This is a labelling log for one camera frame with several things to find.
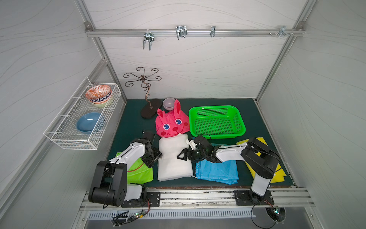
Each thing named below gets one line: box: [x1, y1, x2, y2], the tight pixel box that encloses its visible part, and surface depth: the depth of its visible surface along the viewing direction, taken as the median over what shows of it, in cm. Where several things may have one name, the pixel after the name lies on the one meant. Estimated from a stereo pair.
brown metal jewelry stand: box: [122, 66, 163, 119], surface depth 98 cm
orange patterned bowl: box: [85, 84, 112, 105], surface depth 73 cm
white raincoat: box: [157, 133, 194, 182], surface depth 84 cm
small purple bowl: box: [162, 97, 176, 111], surface depth 114 cm
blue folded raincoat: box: [195, 159, 240, 186], surface depth 82 cm
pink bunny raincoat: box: [155, 99, 190, 138], surface depth 107 cm
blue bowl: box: [76, 112, 105, 135], surface depth 66 cm
